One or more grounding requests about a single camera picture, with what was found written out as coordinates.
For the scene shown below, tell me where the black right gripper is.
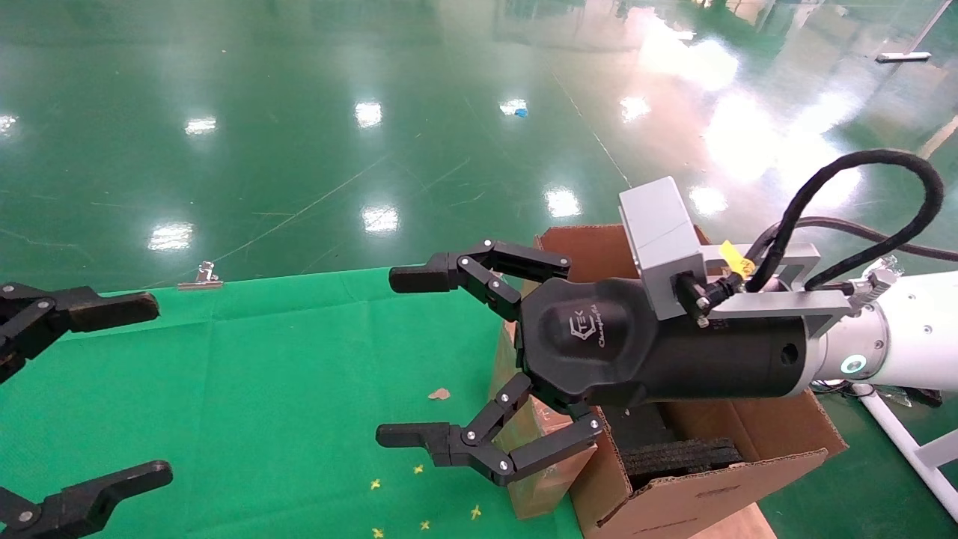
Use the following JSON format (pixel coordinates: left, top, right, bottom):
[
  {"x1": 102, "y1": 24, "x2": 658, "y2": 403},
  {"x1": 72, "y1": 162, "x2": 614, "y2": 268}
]
[{"x1": 376, "y1": 240, "x2": 815, "y2": 487}]

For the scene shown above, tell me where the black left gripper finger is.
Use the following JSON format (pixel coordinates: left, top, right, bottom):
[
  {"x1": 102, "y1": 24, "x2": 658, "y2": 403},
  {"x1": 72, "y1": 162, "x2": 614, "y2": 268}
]
[
  {"x1": 0, "y1": 282, "x2": 160, "y2": 384},
  {"x1": 0, "y1": 460, "x2": 174, "y2": 539}
]

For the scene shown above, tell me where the small brown cardboard box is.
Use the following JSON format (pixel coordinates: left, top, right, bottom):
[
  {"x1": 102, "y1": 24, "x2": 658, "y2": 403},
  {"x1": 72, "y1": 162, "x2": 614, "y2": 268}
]
[{"x1": 490, "y1": 320, "x2": 599, "y2": 521}]

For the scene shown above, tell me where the large open cardboard carton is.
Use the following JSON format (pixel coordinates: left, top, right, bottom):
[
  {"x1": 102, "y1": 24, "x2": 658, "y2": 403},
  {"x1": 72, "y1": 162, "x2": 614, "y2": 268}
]
[{"x1": 533, "y1": 225, "x2": 849, "y2": 539}]

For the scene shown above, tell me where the silver binder clip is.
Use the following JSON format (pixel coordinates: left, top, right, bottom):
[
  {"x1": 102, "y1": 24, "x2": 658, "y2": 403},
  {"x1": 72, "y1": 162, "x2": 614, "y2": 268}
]
[{"x1": 177, "y1": 261, "x2": 224, "y2": 290}]

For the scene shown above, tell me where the green table cloth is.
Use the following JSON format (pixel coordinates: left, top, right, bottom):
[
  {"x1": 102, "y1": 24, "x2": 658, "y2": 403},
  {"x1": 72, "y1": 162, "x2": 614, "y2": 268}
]
[{"x1": 0, "y1": 267, "x2": 585, "y2": 539}]

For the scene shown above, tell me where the black foam insert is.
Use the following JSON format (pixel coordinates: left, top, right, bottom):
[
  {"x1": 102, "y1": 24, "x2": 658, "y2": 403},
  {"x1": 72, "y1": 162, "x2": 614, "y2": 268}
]
[{"x1": 599, "y1": 404, "x2": 743, "y2": 489}]

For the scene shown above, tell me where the white metal stand leg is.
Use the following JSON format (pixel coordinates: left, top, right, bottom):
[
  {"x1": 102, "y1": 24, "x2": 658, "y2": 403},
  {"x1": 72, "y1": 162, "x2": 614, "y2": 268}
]
[{"x1": 857, "y1": 383, "x2": 958, "y2": 521}]

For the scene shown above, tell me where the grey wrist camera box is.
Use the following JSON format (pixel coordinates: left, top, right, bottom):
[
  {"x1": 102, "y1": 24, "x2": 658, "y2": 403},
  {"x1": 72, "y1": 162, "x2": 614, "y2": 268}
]
[{"x1": 619, "y1": 177, "x2": 709, "y2": 323}]

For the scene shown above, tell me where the yellow cable tag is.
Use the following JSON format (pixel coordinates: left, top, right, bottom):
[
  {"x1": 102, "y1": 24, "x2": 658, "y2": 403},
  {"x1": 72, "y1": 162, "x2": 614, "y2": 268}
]
[{"x1": 720, "y1": 240, "x2": 757, "y2": 278}]

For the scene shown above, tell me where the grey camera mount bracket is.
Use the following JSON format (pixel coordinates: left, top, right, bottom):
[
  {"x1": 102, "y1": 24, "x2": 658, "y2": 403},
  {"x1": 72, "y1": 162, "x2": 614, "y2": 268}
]
[{"x1": 700, "y1": 242, "x2": 855, "y2": 339}]

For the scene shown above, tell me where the thin black cable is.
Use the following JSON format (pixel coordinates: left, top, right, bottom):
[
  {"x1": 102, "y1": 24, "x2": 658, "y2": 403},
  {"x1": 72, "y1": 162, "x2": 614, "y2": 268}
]
[{"x1": 748, "y1": 216, "x2": 958, "y2": 264}]

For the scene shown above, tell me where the thick black braided cable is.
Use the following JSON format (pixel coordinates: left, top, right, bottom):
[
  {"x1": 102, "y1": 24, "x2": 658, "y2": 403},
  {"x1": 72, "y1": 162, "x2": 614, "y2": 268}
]
[{"x1": 745, "y1": 150, "x2": 945, "y2": 293}]

